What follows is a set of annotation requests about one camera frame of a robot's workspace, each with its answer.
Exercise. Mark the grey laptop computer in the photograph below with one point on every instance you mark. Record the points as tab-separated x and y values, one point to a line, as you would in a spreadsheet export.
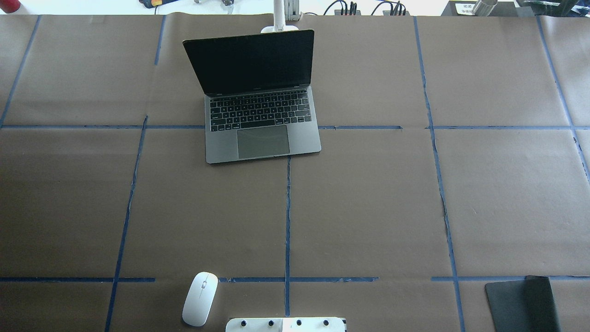
258	97

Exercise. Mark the white desk lamp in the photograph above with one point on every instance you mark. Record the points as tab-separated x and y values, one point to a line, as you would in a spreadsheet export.
284	11

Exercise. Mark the black mouse pad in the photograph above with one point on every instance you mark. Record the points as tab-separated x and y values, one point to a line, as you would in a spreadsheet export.
523	306

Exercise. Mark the red bottle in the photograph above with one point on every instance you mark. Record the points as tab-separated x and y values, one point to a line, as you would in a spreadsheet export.
10	6

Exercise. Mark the white wireless mouse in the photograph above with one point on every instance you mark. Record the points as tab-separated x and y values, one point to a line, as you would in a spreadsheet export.
199	299

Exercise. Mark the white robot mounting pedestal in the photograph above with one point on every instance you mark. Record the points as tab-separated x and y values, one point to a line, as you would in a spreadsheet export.
287	324

